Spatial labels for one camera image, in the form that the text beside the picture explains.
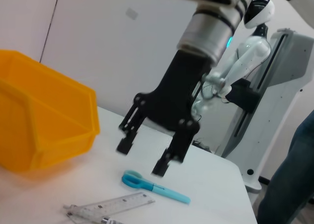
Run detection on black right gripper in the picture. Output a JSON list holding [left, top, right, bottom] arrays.
[[116, 50, 212, 178]]

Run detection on blue teal scissors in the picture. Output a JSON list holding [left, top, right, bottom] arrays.
[[122, 170, 191, 204]]

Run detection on transparent plastic ruler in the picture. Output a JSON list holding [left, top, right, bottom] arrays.
[[66, 191, 156, 220]]

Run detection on clear grey ballpoint pen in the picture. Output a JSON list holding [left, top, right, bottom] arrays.
[[62, 203, 138, 224]]

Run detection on yellow plastic bin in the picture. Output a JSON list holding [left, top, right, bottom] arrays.
[[0, 50, 101, 173]]

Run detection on person in blue jeans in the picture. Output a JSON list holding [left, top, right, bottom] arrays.
[[255, 110, 314, 224]]

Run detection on white humanoid robot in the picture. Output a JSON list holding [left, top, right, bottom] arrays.
[[193, 0, 275, 119]]

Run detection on grey robot lift stand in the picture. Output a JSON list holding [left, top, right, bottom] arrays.
[[215, 29, 314, 193]]

